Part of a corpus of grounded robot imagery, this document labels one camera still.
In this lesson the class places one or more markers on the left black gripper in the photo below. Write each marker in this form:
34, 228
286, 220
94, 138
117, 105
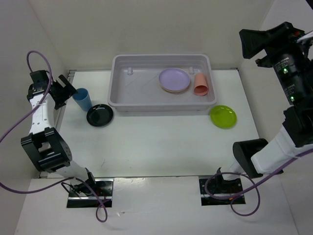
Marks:
66, 93

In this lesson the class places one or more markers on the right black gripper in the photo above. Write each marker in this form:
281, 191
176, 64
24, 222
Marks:
279, 36

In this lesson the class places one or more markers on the blue plastic cup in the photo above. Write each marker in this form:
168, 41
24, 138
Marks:
82, 98

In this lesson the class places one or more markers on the coral plastic cup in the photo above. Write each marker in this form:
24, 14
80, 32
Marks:
200, 85

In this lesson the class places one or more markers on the purple plastic plate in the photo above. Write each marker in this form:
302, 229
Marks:
174, 79

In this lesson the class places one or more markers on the orange plastic plate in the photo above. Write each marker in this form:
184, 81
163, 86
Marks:
174, 92

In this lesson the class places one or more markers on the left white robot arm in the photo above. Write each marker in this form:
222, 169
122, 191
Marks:
44, 146

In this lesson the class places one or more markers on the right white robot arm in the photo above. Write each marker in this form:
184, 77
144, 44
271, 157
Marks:
259, 157

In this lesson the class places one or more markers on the lavender plastic bin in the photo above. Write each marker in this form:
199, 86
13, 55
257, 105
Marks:
135, 87

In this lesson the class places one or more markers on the black plate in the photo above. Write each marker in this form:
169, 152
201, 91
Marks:
100, 115

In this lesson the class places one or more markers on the green plastic plate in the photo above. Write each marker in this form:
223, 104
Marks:
223, 116

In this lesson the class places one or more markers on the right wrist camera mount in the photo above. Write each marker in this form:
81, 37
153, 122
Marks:
306, 39

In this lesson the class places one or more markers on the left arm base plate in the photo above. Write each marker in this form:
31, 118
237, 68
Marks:
104, 190

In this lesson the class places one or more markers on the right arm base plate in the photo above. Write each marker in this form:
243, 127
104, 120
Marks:
224, 190

